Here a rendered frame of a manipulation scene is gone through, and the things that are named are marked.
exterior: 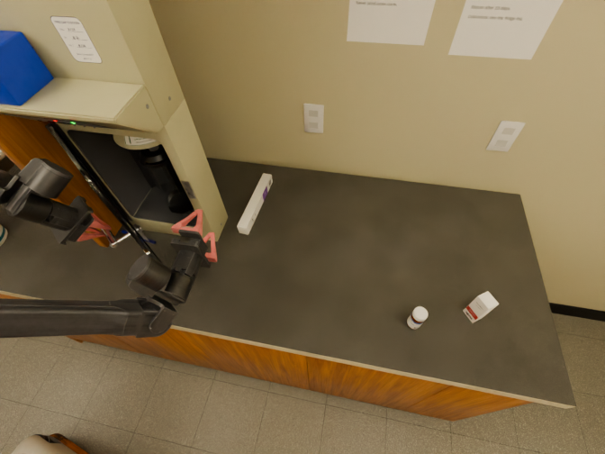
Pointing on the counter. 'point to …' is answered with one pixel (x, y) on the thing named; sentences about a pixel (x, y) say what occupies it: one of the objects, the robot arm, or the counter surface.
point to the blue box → (20, 69)
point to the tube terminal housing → (130, 22)
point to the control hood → (93, 104)
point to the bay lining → (115, 167)
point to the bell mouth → (135, 142)
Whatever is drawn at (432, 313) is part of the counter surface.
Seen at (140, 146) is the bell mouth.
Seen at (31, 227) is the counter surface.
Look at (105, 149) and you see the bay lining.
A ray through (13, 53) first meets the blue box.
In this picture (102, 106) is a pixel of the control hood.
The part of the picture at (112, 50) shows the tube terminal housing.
